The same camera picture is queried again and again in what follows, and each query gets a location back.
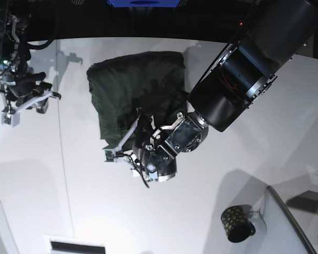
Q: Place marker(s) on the black mug with gold dots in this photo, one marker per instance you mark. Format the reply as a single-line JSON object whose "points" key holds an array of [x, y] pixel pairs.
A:
{"points": [[236, 224]]}

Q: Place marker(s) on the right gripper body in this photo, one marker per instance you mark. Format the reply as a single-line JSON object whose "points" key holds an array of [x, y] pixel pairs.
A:
{"points": [[20, 88]]}

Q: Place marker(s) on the grey metal side table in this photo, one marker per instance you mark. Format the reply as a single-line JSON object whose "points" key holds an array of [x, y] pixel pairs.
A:
{"points": [[291, 225]]}

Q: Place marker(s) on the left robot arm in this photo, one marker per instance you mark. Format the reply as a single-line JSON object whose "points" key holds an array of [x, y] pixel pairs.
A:
{"points": [[239, 74]]}

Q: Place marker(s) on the dark green t-shirt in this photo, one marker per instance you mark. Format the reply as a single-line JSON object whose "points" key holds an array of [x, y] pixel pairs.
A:
{"points": [[150, 83]]}

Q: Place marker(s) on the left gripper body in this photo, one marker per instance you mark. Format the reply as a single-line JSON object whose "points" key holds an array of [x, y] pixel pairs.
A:
{"points": [[157, 158]]}

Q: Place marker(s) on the blue box with oval hole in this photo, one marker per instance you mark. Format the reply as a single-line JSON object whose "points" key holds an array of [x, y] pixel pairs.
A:
{"points": [[143, 3]]}

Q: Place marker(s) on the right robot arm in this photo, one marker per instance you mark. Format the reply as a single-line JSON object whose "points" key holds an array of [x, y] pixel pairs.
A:
{"points": [[15, 17]]}

